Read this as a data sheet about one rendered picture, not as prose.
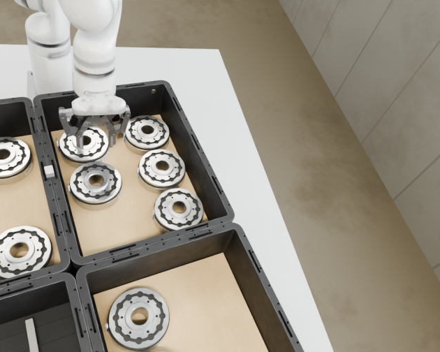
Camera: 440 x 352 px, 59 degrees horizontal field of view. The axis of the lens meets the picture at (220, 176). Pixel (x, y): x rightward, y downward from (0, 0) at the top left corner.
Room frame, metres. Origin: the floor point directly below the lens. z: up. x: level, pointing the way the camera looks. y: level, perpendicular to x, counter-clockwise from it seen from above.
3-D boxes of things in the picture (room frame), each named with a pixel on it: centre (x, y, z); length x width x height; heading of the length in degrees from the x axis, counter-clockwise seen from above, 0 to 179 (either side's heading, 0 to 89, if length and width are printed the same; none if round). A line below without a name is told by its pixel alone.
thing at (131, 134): (0.59, 0.19, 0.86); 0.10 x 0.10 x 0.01
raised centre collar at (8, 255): (0.23, 0.29, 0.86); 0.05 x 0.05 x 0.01
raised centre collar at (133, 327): (0.19, 0.05, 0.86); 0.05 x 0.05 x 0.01
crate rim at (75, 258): (0.46, 0.18, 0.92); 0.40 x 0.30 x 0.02; 40
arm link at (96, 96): (0.50, 0.27, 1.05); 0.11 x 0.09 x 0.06; 33
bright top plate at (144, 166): (0.51, 0.13, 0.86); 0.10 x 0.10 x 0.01
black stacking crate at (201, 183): (0.46, 0.18, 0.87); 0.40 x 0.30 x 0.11; 40
